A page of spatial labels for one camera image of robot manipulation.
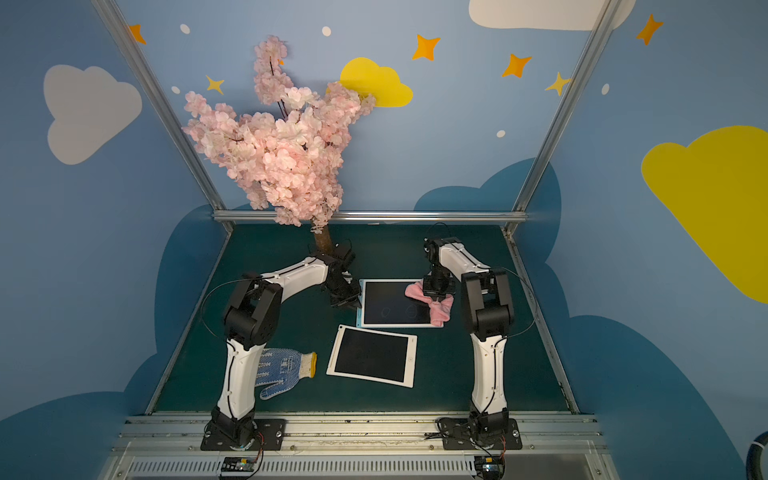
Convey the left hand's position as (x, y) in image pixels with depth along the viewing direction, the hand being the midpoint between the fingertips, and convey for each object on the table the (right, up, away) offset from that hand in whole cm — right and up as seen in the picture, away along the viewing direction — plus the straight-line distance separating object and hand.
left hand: (362, 301), depth 98 cm
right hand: (+26, +1, +1) cm, 26 cm away
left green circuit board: (-28, -36, -27) cm, 53 cm away
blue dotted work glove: (-21, -17, -14) cm, 31 cm away
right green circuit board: (+34, -37, -25) cm, 57 cm away
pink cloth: (+26, -2, -4) cm, 26 cm away
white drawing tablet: (+4, -15, -8) cm, 18 cm away
